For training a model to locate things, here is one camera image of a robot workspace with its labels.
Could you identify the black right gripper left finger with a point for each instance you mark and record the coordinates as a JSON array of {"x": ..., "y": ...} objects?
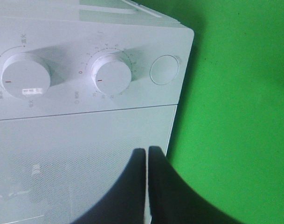
[{"x": 124, "y": 203}]

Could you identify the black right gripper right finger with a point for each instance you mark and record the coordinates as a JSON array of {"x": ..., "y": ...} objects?
[{"x": 171, "y": 199}]

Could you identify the round white door button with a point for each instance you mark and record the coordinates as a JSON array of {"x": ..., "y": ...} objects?
[{"x": 164, "y": 70}]

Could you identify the white microwave oven body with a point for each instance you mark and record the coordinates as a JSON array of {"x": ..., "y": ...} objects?
[{"x": 70, "y": 35}]

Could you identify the lower white timer knob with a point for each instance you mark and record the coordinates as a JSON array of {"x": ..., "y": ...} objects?
[{"x": 110, "y": 74}]

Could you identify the upper white power knob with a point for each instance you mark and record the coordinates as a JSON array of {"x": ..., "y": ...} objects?
[{"x": 25, "y": 75}]

